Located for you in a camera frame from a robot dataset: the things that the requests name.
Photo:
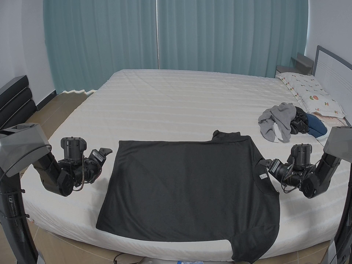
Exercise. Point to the grey bedside table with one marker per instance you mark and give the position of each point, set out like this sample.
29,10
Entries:
299,63

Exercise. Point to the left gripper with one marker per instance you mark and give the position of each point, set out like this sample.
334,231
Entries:
95,162

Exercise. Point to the black T-shirt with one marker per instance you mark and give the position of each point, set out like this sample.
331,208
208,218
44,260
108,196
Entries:
187,186

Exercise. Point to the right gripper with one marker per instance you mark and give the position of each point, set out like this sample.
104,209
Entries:
283,170

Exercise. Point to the black chest of drawers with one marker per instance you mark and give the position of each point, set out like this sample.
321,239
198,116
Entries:
13,100

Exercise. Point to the white printed pillow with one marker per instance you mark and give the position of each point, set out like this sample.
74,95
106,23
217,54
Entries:
310,92

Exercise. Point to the pile of clothes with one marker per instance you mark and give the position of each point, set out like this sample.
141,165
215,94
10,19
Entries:
280,120

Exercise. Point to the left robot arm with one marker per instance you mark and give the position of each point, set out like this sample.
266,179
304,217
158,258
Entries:
22,144

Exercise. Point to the blue-green curtain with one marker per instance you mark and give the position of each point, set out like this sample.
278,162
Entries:
228,26
101,32

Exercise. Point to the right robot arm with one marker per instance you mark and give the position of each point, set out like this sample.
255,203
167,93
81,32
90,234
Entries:
338,144

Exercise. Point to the bed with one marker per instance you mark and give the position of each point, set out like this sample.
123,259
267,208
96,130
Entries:
178,106

